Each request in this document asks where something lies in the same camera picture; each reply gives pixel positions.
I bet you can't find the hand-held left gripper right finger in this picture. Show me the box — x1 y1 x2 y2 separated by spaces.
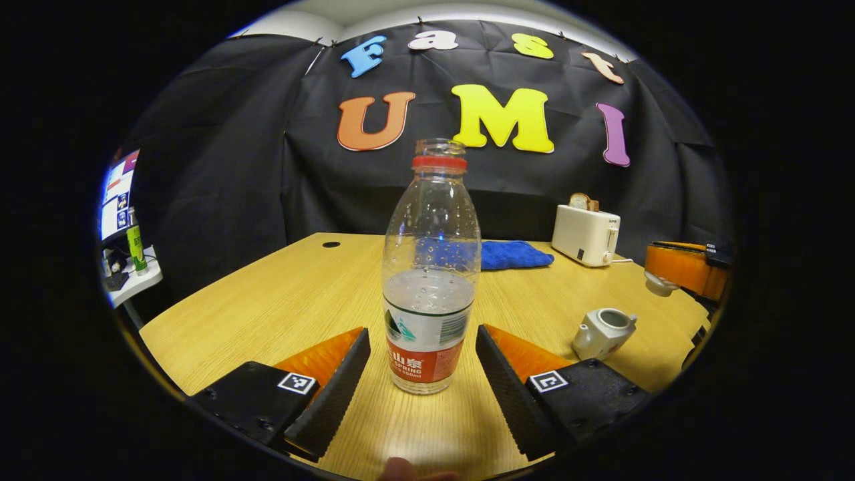
474 324 654 462

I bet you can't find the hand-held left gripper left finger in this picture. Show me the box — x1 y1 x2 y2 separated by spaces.
189 327 372 463

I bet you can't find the white teacup lid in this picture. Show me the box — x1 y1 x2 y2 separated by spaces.
645 271 679 297

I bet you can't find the white ceramic teacup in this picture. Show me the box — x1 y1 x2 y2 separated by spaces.
572 308 638 361

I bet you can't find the clear plastic water bottle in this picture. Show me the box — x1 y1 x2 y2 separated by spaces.
381 138 482 395

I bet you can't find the green drink bottle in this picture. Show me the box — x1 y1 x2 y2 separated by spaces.
127 207 149 275

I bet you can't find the white toaster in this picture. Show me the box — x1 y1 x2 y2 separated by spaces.
552 204 621 268

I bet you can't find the blue towel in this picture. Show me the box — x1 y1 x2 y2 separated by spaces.
417 237 555 271

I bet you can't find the white side table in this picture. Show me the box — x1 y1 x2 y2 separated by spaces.
104 244 163 308

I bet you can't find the computer monitor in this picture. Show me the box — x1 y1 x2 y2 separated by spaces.
100 150 141 243

